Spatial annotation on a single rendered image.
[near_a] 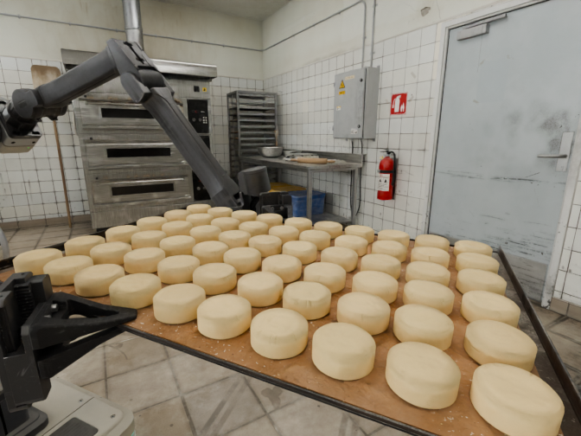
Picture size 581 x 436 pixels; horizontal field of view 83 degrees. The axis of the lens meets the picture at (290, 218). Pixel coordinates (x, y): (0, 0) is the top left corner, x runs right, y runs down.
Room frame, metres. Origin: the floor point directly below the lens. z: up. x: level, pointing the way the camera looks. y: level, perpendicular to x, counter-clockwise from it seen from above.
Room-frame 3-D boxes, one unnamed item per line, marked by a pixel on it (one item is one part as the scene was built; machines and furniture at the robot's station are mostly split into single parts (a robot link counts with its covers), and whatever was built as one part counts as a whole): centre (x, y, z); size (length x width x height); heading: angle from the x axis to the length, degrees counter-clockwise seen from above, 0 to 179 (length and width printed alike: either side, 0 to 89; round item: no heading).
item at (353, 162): (4.31, -0.01, 0.49); 1.90 x 0.72 x 0.98; 30
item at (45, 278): (0.27, 0.19, 1.01); 0.09 x 0.07 x 0.07; 111
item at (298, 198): (4.05, -0.16, 0.36); 0.47 x 0.38 x 0.26; 122
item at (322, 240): (0.50, -0.04, 1.01); 0.05 x 0.05 x 0.02
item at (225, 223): (0.57, 0.12, 1.02); 0.05 x 0.05 x 0.02
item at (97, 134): (4.39, 1.87, 1.00); 1.56 x 1.20 x 2.01; 120
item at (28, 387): (0.27, 0.19, 0.99); 0.09 x 0.07 x 0.07; 111
